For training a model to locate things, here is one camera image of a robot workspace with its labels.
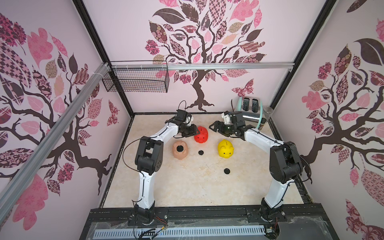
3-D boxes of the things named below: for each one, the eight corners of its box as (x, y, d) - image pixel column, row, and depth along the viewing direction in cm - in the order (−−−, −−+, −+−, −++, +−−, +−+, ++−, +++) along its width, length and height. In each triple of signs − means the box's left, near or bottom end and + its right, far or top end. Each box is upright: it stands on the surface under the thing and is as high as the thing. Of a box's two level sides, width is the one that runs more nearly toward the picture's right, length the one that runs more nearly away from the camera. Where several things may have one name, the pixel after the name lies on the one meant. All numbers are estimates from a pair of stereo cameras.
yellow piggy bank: (219, 159, 95) (221, 152, 88) (217, 147, 102) (219, 139, 95) (232, 159, 95) (234, 152, 88) (229, 147, 102) (232, 139, 95)
